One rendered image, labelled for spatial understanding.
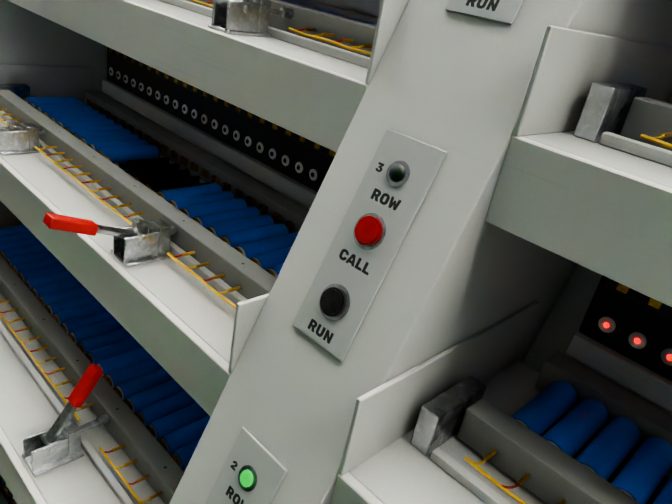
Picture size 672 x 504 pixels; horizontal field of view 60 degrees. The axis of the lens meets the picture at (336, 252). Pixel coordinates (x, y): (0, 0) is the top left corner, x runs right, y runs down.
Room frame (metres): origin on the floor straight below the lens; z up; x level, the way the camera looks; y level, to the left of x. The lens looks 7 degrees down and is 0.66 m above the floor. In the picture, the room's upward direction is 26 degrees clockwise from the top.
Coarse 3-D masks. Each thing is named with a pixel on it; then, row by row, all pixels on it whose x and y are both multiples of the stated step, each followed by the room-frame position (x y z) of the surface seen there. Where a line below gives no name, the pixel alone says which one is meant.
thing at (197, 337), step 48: (48, 96) 0.79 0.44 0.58; (0, 192) 0.59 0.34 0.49; (48, 192) 0.53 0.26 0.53; (288, 192) 0.58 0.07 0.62; (48, 240) 0.51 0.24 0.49; (96, 240) 0.46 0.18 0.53; (96, 288) 0.46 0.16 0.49; (144, 288) 0.41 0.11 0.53; (192, 288) 0.42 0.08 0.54; (144, 336) 0.41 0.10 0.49; (192, 336) 0.37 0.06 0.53; (240, 336) 0.34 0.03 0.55; (192, 384) 0.37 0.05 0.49
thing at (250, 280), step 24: (0, 96) 0.70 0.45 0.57; (24, 120) 0.66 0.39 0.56; (48, 120) 0.65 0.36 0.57; (48, 144) 0.63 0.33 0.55; (72, 144) 0.59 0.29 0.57; (96, 168) 0.55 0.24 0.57; (120, 168) 0.56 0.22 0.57; (120, 192) 0.53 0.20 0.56; (144, 192) 0.51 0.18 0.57; (120, 216) 0.49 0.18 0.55; (144, 216) 0.50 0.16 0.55; (168, 216) 0.48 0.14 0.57; (192, 240) 0.46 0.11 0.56; (216, 240) 0.45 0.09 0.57; (216, 264) 0.44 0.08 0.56; (240, 264) 0.43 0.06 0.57; (240, 288) 0.42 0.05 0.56; (264, 288) 0.40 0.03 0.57
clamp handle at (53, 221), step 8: (48, 216) 0.39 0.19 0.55; (56, 216) 0.39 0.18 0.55; (64, 216) 0.40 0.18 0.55; (48, 224) 0.39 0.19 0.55; (56, 224) 0.39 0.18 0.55; (64, 224) 0.39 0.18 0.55; (72, 224) 0.40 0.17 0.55; (80, 224) 0.40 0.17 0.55; (88, 224) 0.41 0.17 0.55; (96, 224) 0.41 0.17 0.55; (136, 224) 0.44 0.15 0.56; (80, 232) 0.40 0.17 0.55; (88, 232) 0.41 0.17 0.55; (96, 232) 0.41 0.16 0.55; (104, 232) 0.42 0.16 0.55; (112, 232) 0.42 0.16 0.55; (120, 232) 0.43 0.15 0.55; (128, 232) 0.44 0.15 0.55; (136, 232) 0.44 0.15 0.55
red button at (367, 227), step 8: (368, 216) 0.31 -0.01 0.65; (360, 224) 0.31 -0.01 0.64; (368, 224) 0.31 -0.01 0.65; (376, 224) 0.31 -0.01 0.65; (360, 232) 0.31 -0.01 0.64; (368, 232) 0.31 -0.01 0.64; (376, 232) 0.31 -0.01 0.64; (360, 240) 0.31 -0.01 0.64; (368, 240) 0.31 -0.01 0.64; (376, 240) 0.31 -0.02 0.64
